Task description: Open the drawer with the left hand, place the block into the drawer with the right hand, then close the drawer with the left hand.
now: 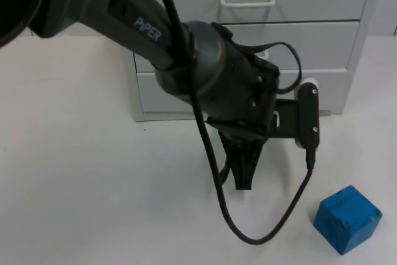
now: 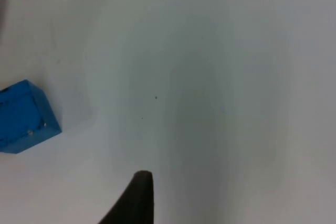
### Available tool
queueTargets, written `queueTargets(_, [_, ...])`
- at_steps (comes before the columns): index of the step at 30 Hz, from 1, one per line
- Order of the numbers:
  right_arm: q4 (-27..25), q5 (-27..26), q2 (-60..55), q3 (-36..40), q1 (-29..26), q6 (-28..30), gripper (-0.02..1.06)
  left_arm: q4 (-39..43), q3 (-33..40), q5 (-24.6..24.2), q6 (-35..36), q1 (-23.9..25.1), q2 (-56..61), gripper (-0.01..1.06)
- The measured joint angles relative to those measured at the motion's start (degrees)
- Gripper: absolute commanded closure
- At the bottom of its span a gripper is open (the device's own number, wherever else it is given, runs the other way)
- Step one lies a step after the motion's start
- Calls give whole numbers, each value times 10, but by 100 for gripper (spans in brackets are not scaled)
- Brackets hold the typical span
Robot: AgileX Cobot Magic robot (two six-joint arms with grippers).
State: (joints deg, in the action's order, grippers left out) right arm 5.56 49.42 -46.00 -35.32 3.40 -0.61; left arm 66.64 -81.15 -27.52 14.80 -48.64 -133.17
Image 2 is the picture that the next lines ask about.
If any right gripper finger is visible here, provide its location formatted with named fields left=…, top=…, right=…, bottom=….
left=97, top=170, right=155, bottom=224

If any blue block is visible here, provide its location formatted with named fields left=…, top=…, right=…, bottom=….
left=0, top=79, right=62, bottom=154

